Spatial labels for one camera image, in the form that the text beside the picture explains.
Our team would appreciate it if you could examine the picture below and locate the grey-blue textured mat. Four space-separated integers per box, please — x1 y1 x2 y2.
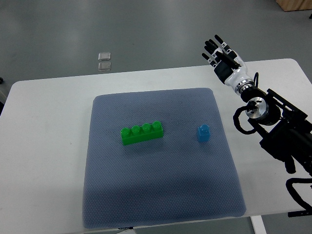
82 88 246 229

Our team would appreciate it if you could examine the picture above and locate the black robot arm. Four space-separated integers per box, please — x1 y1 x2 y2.
233 73 312 174

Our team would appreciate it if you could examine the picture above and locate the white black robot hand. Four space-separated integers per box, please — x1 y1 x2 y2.
202 35 254 95

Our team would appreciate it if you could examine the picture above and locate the upper metal floor plate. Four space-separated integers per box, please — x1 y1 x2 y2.
98 52 111 61

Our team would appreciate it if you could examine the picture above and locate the black table control panel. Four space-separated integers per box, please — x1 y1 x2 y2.
288 210 312 218

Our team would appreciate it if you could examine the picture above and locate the blue toy block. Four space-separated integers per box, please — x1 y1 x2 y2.
197 124 211 142

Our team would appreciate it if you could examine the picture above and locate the white table leg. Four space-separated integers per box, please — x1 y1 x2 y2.
250 215 267 234

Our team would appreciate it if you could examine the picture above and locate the green four-stud toy block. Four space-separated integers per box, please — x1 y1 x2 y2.
120 121 164 145

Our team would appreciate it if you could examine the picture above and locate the wooden box corner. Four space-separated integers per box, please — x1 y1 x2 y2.
275 0 312 12

